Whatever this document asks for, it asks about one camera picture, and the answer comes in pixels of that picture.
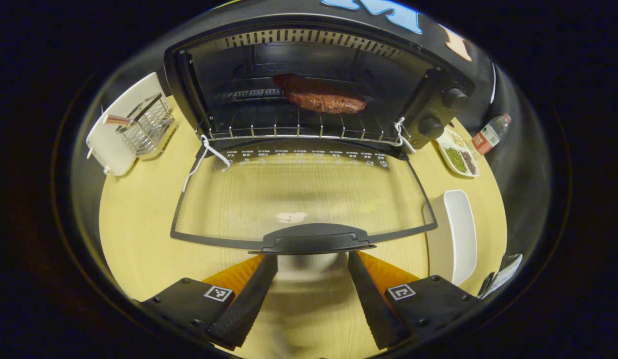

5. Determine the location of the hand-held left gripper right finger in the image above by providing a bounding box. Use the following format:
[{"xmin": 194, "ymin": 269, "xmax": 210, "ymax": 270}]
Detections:
[{"xmin": 348, "ymin": 250, "xmax": 482, "ymax": 350}]

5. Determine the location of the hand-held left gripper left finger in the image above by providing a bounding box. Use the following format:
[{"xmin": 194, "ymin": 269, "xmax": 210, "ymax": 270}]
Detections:
[{"xmin": 140, "ymin": 253, "xmax": 279, "ymax": 350}]

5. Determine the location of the black electric oven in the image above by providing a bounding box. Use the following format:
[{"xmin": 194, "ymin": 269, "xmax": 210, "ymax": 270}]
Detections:
[{"xmin": 164, "ymin": 12, "xmax": 476, "ymax": 256}]

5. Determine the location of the reddish brown meat piece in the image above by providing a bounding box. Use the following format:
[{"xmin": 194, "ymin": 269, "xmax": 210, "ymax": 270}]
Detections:
[{"xmin": 273, "ymin": 74, "xmax": 367, "ymax": 114}]

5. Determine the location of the black oven knob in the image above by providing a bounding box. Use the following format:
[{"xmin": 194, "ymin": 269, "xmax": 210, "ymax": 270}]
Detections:
[
  {"xmin": 443, "ymin": 88, "xmax": 469, "ymax": 110},
  {"xmin": 419, "ymin": 117, "xmax": 445, "ymax": 140}
]

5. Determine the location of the white rectangular tray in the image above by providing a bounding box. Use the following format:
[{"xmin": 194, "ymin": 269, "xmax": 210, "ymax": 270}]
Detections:
[{"xmin": 423, "ymin": 189, "xmax": 477, "ymax": 286}]

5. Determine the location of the white divided tray with beans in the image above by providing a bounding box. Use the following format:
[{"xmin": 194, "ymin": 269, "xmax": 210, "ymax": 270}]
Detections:
[{"xmin": 436, "ymin": 127, "xmax": 480, "ymax": 178}]

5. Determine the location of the clear plastic bottle red label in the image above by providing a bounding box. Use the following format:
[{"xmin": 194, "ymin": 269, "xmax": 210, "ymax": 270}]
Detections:
[{"xmin": 471, "ymin": 113, "xmax": 512, "ymax": 155}]

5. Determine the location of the white toaster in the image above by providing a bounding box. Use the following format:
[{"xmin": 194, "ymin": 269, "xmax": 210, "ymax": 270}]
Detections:
[{"xmin": 86, "ymin": 72, "xmax": 166, "ymax": 176}]

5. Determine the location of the white string tie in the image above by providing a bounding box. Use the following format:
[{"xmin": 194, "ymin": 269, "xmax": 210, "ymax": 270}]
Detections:
[
  {"xmin": 393, "ymin": 117, "xmax": 417, "ymax": 153},
  {"xmin": 182, "ymin": 135, "xmax": 232, "ymax": 192}
]

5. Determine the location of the metal oven wire rack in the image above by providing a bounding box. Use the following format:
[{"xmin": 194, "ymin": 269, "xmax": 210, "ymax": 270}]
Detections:
[{"xmin": 197, "ymin": 87, "xmax": 409, "ymax": 144}]

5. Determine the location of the metal wire basket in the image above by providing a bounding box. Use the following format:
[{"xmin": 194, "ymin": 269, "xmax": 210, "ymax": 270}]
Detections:
[{"xmin": 117, "ymin": 93, "xmax": 176, "ymax": 156}]

